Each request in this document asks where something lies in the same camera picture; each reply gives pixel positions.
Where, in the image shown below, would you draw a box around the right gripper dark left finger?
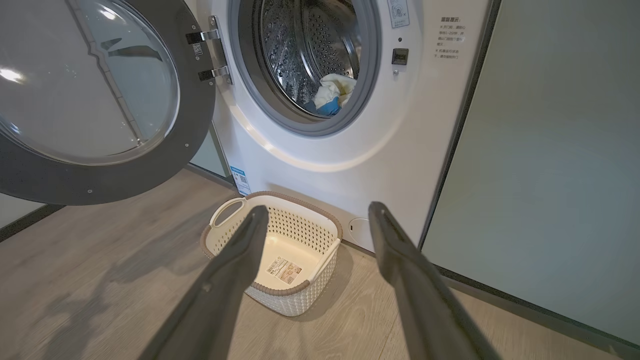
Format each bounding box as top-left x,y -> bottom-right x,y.
138,204 -> 270,360

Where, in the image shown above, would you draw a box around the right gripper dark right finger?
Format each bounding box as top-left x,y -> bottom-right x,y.
367,201 -> 502,360

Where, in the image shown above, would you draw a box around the black round glass washer door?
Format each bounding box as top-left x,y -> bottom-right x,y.
0,0 -> 217,206

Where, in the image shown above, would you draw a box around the pale yellow blue cuffed garment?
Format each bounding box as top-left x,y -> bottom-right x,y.
302,79 -> 351,117

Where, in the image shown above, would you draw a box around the pale yellow bear print garment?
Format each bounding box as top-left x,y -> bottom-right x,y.
332,73 -> 358,97

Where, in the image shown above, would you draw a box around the white front-load washing machine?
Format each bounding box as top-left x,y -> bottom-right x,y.
184,0 -> 502,254

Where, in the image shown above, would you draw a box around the pale green cabinet panels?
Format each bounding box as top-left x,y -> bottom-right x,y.
421,0 -> 640,347

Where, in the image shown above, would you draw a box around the chrome door hinge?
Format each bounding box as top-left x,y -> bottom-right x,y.
185,14 -> 234,86

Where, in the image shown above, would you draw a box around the stainless steel washing machine drum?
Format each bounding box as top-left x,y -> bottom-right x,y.
259,0 -> 362,119

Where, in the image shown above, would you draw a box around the paper product label sticker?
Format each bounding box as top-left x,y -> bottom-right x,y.
265,256 -> 304,286

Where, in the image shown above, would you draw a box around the white perforated basket brown rim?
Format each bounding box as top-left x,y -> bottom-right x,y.
200,190 -> 344,318

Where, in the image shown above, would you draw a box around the round white filter cover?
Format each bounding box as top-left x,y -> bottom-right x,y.
348,217 -> 374,241

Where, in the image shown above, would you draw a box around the blue energy label sticker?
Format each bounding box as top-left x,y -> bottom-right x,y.
229,165 -> 252,197

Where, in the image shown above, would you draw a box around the grey text notice label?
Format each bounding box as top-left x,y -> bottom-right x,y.
433,16 -> 467,61

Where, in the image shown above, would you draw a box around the grey warning sticker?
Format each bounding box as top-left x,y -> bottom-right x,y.
387,0 -> 411,30

